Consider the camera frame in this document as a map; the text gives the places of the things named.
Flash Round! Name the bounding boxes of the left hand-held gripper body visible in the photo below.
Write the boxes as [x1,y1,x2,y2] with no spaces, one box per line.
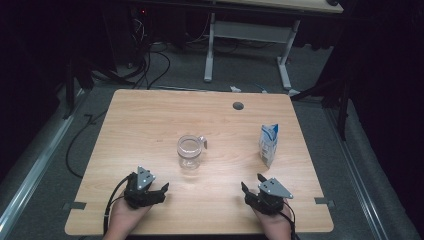
[123,165,157,210]

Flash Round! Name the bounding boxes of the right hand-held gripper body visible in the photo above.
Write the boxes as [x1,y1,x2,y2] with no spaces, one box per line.
[245,177,294,216]

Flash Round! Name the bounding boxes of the white and blue milk carton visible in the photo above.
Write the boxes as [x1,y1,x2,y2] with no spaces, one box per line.
[258,123,280,169]

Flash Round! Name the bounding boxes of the clear glass jar hinged lid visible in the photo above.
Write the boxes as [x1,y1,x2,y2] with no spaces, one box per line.
[176,134,208,170]

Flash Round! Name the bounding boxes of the person's right hand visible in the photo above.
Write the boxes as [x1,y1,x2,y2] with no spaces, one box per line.
[254,202,294,240]

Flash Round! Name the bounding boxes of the person's left hand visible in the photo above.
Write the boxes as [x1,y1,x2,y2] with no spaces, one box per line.
[103,199,153,240]

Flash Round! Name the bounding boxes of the black metal stand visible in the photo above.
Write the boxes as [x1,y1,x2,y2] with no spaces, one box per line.
[289,74,352,141]
[62,56,95,120]

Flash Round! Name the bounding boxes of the black computer case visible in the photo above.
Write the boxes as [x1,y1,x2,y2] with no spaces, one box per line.
[103,3,152,69]

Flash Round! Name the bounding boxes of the desk with white metal legs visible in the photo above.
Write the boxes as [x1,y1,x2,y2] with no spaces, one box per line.
[203,0,344,98]

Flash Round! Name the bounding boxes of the right hand-held gripper black cable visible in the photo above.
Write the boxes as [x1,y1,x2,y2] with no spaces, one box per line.
[279,201,300,240]

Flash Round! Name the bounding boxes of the hand-held gripper black cable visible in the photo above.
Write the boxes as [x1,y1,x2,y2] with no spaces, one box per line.
[103,175,131,236]
[279,201,300,240]

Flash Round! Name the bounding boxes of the left hand-held gripper black cable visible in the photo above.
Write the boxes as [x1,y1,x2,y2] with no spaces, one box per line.
[103,175,131,236]

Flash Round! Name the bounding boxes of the long black floor cable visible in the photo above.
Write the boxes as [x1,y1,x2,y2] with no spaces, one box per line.
[65,109,108,179]

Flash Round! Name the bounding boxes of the metal floor rail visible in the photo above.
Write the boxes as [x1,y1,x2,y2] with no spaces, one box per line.
[324,106,391,240]
[0,88,88,234]

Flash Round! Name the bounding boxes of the bundle of black floor cables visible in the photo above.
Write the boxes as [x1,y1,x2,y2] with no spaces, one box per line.
[89,41,172,90]

